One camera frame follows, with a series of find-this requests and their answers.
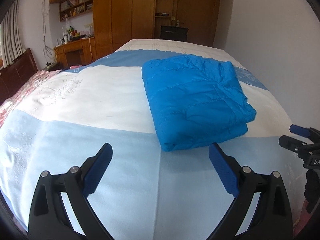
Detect wooden wall shelf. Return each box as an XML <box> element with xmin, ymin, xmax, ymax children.
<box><xmin>59</xmin><ymin>0</ymin><xmax>93</xmax><ymax>22</ymax></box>

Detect wooden wardrobe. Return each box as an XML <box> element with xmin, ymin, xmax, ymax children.
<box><xmin>49</xmin><ymin>0</ymin><xmax>180</xmax><ymax>55</ymax></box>

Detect blue puffer jacket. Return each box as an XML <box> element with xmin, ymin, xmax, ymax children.
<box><xmin>142</xmin><ymin>55</ymin><xmax>257</xmax><ymax>152</ymax></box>

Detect pink floral quilt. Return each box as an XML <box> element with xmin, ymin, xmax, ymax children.
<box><xmin>1</xmin><ymin>70</ymin><xmax>84</xmax><ymax>130</ymax></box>

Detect wooden desk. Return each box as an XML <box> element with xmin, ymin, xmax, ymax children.
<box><xmin>54</xmin><ymin>36</ymin><xmax>97</xmax><ymax>68</ymax></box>

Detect black chair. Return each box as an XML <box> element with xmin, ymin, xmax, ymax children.
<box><xmin>159</xmin><ymin>25</ymin><xmax>188</xmax><ymax>42</ymax></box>

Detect dark wooden headboard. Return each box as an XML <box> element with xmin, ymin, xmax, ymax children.
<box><xmin>0</xmin><ymin>48</ymin><xmax>38</xmax><ymax>104</ymax></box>

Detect wooden door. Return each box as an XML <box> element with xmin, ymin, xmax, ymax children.
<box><xmin>176</xmin><ymin>0</ymin><xmax>220</xmax><ymax>47</ymax></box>

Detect white curtain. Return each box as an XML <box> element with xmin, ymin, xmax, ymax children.
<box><xmin>1</xmin><ymin>0</ymin><xmax>25</xmax><ymax>69</ymax></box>

